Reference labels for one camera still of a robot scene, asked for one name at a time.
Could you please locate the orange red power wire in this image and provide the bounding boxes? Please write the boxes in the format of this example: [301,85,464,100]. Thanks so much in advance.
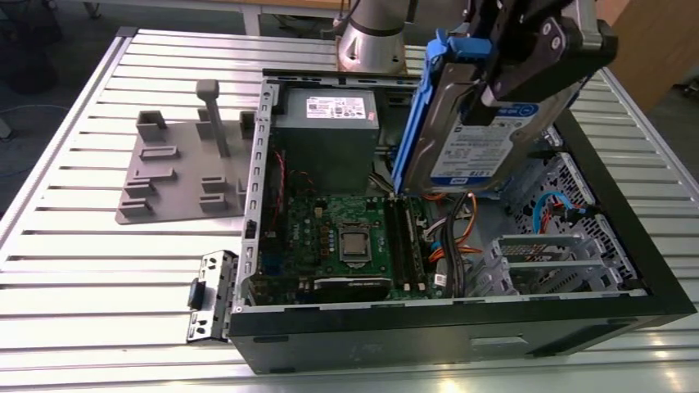
[548,198,581,226]

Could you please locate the orange wire bundle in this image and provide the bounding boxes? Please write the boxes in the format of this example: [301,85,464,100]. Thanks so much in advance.
[422,192,481,263]

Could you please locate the brown wooden cabinet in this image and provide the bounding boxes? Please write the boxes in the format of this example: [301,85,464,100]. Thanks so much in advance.
[593,0,699,111]

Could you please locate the CPU socket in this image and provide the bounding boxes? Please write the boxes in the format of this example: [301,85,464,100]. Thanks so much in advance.
[333,222,378,270]

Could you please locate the green motherboard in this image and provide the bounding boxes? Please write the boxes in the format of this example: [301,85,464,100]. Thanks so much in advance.
[258,194,437,304]

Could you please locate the grey power supply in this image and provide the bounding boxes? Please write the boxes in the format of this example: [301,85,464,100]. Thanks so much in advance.
[269,88,381,197]

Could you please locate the wooden desk white frame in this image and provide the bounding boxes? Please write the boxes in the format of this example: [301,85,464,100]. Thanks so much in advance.
[238,0,476,38]

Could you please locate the black graphics card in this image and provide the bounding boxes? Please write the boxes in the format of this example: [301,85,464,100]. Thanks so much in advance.
[244,276,394,306]

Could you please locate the hard disk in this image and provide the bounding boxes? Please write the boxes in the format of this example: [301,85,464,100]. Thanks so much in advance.
[390,27,588,194]

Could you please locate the metal disk bay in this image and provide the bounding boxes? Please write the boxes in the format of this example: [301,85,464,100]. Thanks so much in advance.
[488,233,637,296]

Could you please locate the black cable bundle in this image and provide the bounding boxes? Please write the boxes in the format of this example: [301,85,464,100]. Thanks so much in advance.
[438,150,552,298]

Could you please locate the silver CPU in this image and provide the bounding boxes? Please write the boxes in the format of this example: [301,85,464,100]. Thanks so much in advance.
[338,232,372,261]

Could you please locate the black RAM stick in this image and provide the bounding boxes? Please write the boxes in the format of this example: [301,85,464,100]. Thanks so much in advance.
[400,192,430,291]

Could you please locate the grey parts rack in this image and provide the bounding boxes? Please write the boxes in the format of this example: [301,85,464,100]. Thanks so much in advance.
[113,79,257,225]

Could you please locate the black PC case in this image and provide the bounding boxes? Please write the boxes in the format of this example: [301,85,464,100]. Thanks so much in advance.
[225,67,697,376]

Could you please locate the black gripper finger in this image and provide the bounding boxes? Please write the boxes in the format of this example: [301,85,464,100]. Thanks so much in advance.
[461,0,493,40]
[464,0,582,127]

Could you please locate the blue data wire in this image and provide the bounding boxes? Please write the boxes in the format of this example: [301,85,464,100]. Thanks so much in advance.
[532,190,596,235]

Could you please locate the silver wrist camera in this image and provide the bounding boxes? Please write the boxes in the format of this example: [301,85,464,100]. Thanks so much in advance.
[570,0,618,70]

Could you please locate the metal slot retainer bracket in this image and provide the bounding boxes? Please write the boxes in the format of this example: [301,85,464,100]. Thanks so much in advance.
[184,248,241,344]

